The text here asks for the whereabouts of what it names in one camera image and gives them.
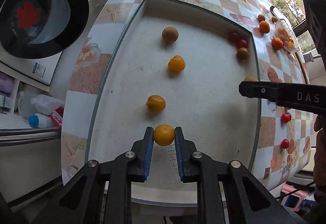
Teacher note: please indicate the large white tray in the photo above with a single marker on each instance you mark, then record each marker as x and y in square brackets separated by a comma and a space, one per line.
[203, 86]

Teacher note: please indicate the yellow-orange round fruit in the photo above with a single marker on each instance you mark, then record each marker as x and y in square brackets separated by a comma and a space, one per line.
[176, 63]
[155, 103]
[164, 134]

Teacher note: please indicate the white plastic bottle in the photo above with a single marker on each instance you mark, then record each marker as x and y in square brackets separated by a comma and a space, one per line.
[48, 104]

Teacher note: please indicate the translucent plastic jug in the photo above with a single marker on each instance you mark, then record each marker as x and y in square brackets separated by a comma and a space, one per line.
[25, 103]

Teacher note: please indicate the person's right forearm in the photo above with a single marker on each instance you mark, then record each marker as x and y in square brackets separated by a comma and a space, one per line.
[320, 162]

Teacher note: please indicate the white shelf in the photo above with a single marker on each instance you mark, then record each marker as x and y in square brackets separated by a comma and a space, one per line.
[15, 126]

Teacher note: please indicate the pink plastic stool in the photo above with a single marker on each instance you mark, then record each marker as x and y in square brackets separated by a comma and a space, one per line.
[290, 187]

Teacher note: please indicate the orange tangerine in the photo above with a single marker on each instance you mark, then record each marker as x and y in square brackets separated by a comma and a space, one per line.
[277, 43]
[264, 27]

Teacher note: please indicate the red cherry tomato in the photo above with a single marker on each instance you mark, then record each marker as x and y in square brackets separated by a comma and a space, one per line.
[286, 117]
[233, 36]
[285, 143]
[243, 43]

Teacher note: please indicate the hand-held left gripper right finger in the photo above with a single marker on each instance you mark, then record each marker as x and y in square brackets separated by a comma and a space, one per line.
[178, 155]

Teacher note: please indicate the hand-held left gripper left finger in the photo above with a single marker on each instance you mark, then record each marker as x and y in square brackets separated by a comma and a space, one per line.
[149, 155]

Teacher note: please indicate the white bottle with blue cap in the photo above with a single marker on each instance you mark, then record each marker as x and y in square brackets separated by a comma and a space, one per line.
[39, 121]

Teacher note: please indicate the purple container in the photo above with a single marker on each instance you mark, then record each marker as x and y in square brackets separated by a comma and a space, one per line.
[6, 85]

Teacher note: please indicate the person's right hand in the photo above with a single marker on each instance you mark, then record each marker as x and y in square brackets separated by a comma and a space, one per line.
[318, 124]

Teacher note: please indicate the white washing machine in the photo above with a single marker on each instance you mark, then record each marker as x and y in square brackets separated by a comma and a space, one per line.
[66, 61]

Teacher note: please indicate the red packet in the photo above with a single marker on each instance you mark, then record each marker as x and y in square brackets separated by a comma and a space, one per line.
[58, 117]

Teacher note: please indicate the brown-green round fruit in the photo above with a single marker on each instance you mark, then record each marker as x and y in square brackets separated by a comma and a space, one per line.
[250, 79]
[242, 53]
[274, 19]
[261, 18]
[170, 35]

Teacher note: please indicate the clear glass bowl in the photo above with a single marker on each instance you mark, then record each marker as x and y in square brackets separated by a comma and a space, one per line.
[282, 24]

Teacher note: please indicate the orange round fruit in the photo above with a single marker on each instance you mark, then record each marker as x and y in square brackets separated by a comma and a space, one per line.
[290, 41]

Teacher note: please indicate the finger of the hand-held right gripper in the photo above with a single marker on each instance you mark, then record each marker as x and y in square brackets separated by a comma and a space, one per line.
[254, 89]

